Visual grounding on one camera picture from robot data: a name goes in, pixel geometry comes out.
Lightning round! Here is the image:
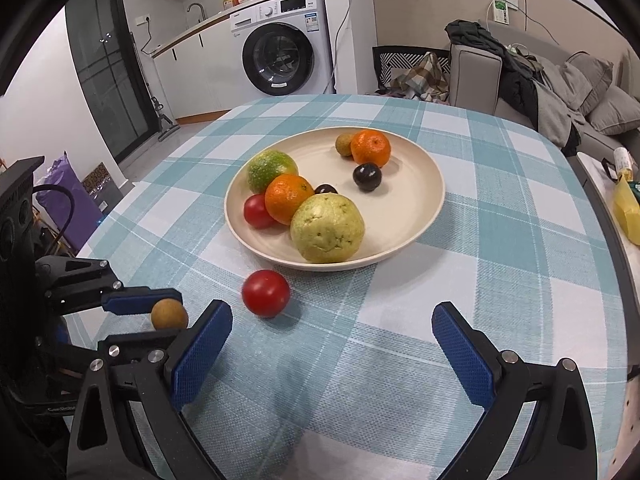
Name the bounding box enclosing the dark clothing pile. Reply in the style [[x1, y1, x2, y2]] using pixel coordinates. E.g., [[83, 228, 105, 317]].
[[445, 19, 582, 157]]

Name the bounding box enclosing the dark glass door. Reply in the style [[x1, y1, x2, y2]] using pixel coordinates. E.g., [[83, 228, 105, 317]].
[[65, 0, 154, 164]]

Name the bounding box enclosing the white counter cabinet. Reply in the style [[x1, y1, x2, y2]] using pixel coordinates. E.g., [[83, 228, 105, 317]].
[[152, 10, 246, 122]]

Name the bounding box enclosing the red tomato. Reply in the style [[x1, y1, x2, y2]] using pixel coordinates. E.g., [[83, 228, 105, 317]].
[[242, 269, 291, 318], [243, 193, 276, 230]]

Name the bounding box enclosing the plaid cloth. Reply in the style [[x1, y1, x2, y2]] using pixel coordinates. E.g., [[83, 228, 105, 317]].
[[390, 52, 451, 104]]

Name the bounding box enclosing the teal checkered tablecloth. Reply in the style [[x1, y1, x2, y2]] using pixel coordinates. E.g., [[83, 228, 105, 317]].
[[65, 94, 631, 480]]

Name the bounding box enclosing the white bottle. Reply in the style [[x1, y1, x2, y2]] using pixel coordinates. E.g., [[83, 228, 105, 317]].
[[612, 147, 636, 181]]

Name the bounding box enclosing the black patterned chair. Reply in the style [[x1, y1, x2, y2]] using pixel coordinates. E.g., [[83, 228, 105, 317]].
[[372, 46, 451, 97]]

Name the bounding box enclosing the yellow-green guava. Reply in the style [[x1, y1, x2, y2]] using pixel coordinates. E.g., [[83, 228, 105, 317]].
[[290, 193, 366, 264]]

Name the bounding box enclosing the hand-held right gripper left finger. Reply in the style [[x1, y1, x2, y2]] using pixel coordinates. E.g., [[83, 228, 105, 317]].
[[67, 299, 236, 480]]

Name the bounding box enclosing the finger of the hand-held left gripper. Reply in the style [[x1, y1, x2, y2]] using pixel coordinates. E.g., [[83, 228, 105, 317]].
[[102, 287, 184, 316], [97, 329, 189, 361]]

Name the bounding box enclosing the yellow plastic bag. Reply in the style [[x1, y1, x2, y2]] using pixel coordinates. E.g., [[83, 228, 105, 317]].
[[612, 177, 640, 246]]

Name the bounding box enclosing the black cable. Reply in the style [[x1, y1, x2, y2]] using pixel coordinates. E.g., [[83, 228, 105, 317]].
[[32, 183, 76, 242]]

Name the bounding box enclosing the stick vacuum cleaner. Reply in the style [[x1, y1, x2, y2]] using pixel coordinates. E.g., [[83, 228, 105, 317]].
[[131, 32, 180, 141]]

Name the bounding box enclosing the white green wall charger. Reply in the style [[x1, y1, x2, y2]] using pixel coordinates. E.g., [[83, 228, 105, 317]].
[[492, 0, 521, 25]]

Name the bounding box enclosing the grey pillow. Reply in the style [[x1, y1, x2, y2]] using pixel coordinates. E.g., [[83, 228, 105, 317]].
[[560, 51, 614, 112], [585, 85, 640, 136]]

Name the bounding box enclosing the brown patterned box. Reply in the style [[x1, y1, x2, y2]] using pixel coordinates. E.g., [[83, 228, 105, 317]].
[[80, 162, 124, 214]]

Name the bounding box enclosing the cream round plate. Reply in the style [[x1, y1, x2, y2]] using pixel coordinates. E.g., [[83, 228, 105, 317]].
[[224, 126, 446, 272]]

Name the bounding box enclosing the grey sofa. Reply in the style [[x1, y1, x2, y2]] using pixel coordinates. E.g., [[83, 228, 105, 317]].
[[447, 19, 640, 162]]

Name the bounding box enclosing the orange mandarin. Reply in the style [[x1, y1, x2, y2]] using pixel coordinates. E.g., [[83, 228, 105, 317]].
[[265, 174, 315, 226], [350, 129, 392, 168]]

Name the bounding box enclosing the green lime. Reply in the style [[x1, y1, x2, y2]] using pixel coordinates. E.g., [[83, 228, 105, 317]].
[[247, 150, 299, 194]]

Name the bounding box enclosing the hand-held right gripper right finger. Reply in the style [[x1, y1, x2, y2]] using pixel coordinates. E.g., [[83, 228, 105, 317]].
[[431, 301, 598, 480]]

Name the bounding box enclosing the white washing machine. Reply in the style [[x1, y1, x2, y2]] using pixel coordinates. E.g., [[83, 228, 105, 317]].
[[229, 0, 335, 97]]

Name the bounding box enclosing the purple bag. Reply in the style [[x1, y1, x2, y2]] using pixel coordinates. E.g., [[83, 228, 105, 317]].
[[35, 152, 104, 252]]

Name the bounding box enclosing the white coffee table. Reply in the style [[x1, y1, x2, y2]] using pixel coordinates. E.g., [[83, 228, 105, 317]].
[[575, 152, 640, 307]]

